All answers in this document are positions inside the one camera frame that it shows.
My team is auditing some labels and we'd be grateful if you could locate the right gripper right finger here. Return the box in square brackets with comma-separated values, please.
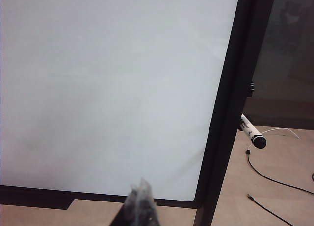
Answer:
[137, 178, 161, 226]

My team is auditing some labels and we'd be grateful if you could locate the black stand adjustment knob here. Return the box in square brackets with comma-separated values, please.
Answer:
[246, 80, 256, 98]

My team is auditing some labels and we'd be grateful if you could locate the black cable with inline connector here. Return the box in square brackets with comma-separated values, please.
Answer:
[245, 149, 314, 195]

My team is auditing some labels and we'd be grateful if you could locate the white whiteboard with black frame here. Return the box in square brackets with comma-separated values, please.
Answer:
[0, 0, 257, 226]

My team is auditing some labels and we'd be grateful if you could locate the thin white cable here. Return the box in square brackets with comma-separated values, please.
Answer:
[246, 127, 302, 151]

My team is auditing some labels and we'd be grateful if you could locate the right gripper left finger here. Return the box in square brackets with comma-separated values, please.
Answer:
[111, 178, 142, 226]

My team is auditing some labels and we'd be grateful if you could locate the black cable with plug end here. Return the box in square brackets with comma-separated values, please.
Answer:
[247, 193, 296, 226]

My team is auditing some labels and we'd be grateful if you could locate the black whiteboard pen tray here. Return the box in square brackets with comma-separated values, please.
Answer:
[0, 191, 75, 211]

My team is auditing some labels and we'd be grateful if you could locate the white whiteboard marker pen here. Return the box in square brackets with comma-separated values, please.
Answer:
[238, 113, 267, 149]

